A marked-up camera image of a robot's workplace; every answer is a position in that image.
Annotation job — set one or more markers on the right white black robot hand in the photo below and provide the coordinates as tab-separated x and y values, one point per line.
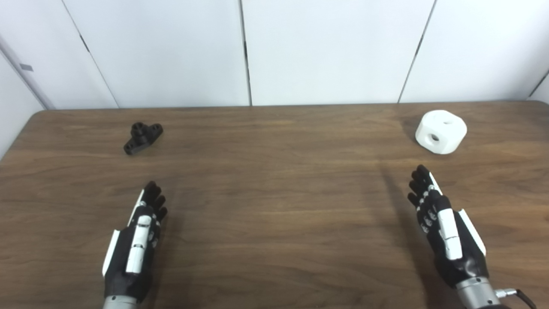
450	240

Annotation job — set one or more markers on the round white block with holes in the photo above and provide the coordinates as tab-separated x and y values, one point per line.
441	132

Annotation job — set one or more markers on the black flanged holder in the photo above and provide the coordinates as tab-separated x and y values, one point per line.
141	138

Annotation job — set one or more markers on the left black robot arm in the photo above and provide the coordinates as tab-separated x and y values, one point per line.
120	303

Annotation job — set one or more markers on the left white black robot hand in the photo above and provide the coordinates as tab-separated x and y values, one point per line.
128	253

